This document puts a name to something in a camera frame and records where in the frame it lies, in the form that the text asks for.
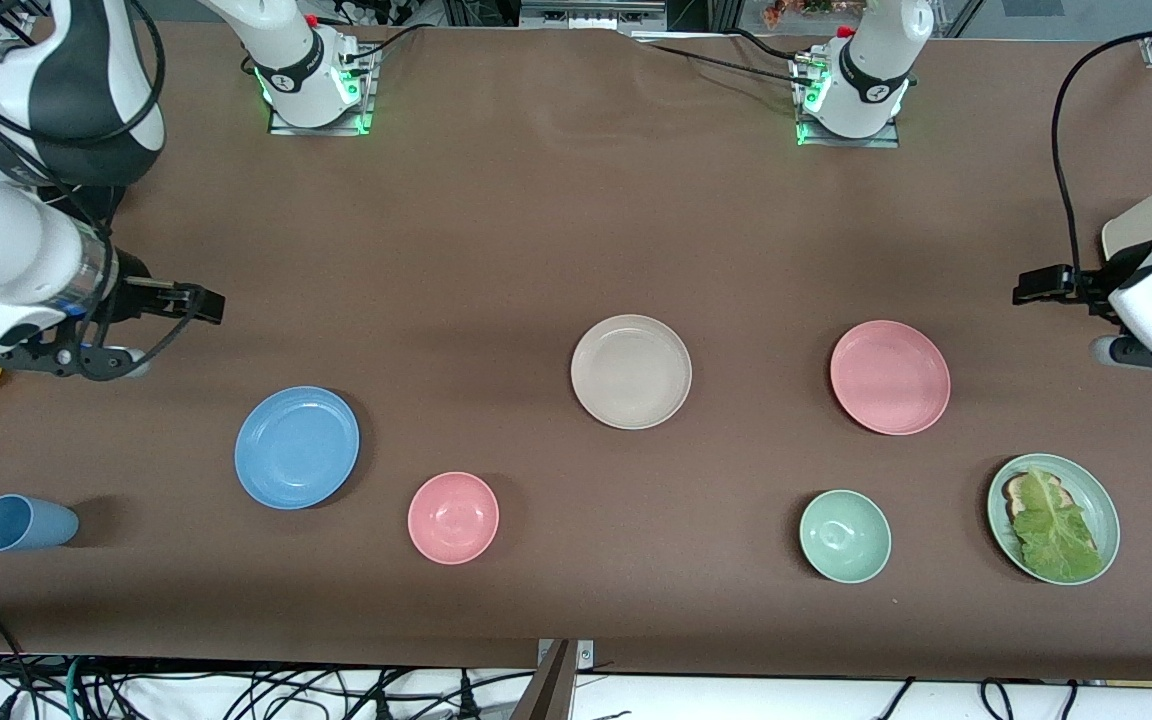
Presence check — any toasted bread slice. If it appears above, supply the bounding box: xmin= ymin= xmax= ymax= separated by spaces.
xmin=1001 ymin=473 xmax=1069 ymax=521

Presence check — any small green bowl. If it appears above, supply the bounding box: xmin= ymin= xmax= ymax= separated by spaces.
xmin=799 ymin=489 xmax=892 ymax=584

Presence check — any beige plate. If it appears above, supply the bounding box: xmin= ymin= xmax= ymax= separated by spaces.
xmin=570 ymin=314 xmax=693 ymax=431

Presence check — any aluminium profile bracket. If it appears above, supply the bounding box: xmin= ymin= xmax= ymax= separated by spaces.
xmin=511 ymin=637 xmax=596 ymax=720

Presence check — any green plate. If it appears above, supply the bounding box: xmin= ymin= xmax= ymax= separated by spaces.
xmin=986 ymin=453 xmax=1121 ymax=586

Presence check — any small pink bowl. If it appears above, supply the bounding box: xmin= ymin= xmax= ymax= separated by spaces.
xmin=407 ymin=471 xmax=500 ymax=566

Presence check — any black cable on table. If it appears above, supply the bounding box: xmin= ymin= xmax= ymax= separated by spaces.
xmin=631 ymin=28 xmax=822 ymax=91

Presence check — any blue plate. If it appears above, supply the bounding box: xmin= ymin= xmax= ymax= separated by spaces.
xmin=234 ymin=386 xmax=361 ymax=511

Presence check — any blue cup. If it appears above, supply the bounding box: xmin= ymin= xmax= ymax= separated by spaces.
xmin=0 ymin=494 xmax=80 ymax=553

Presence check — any green lettuce leaf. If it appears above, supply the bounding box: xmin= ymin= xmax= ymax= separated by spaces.
xmin=1010 ymin=468 xmax=1105 ymax=582

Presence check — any pink plate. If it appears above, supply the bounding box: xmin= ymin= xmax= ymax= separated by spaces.
xmin=829 ymin=320 xmax=952 ymax=437

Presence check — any green floor cable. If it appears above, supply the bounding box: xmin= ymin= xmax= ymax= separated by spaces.
xmin=62 ymin=657 xmax=89 ymax=720

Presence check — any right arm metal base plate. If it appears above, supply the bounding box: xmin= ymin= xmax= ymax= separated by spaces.
xmin=267 ymin=43 xmax=377 ymax=137

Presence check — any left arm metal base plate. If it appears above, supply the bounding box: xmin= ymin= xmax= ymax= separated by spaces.
xmin=794 ymin=50 xmax=901 ymax=150

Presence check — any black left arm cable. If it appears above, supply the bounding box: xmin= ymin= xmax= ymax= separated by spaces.
xmin=1050 ymin=28 xmax=1152 ymax=286

